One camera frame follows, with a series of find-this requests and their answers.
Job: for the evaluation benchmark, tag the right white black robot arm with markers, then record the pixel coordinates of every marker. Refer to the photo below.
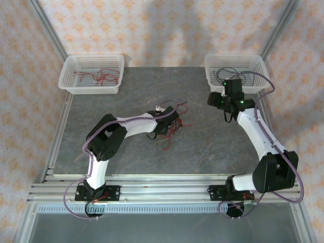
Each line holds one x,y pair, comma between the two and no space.
255,131

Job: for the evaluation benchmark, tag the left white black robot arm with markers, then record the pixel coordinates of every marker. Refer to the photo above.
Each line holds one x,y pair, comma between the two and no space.
139,125

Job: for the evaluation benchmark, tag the white perforated plastic basket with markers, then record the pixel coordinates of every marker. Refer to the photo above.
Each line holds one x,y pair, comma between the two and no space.
253,89
93,89

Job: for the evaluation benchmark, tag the grey metal panel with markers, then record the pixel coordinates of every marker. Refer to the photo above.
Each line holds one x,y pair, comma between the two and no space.
162,227

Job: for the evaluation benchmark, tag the aluminium table side rail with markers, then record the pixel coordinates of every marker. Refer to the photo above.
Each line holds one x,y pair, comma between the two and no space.
57,139
266,114

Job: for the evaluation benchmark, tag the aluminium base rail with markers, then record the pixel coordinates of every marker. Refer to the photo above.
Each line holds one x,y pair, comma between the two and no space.
162,192

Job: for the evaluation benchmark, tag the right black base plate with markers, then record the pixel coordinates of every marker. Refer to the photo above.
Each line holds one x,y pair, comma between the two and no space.
215,192

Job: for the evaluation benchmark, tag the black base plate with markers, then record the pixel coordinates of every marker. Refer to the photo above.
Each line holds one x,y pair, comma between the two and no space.
215,192
114,192

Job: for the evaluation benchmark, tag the aluminium frame post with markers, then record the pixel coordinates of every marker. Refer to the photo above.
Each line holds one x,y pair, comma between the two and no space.
279,27
48,27

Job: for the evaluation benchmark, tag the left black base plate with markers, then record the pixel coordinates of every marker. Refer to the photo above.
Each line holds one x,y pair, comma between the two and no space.
114,192

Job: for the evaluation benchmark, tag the aluminium frame leg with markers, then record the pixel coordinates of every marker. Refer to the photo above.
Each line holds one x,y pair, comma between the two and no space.
303,225
25,225

